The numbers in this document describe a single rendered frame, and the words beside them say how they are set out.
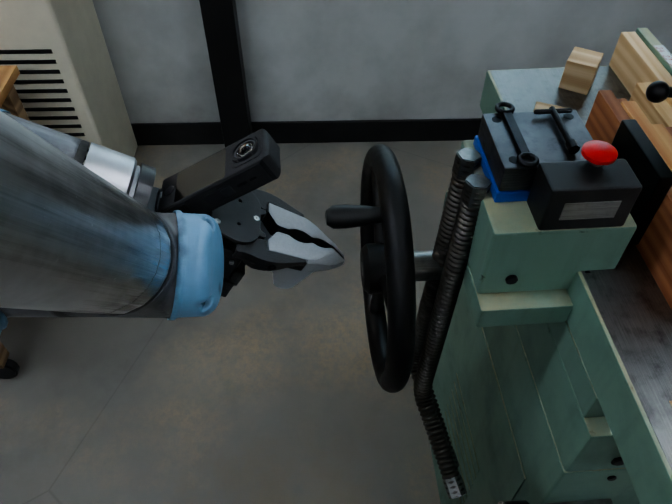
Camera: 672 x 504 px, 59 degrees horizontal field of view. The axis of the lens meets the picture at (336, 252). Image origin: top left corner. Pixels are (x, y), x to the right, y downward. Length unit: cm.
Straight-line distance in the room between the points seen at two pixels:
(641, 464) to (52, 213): 48
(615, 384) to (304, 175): 161
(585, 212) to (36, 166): 45
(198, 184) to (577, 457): 47
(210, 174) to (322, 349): 112
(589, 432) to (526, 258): 18
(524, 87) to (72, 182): 69
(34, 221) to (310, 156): 194
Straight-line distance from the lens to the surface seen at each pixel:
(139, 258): 33
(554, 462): 74
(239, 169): 50
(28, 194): 23
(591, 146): 57
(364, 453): 146
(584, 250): 60
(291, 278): 59
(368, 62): 204
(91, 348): 172
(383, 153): 64
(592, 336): 61
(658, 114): 80
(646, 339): 60
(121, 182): 52
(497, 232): 55
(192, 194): 52
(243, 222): 54
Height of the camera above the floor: 134
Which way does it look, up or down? 48 degrees down
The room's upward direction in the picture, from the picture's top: straight up
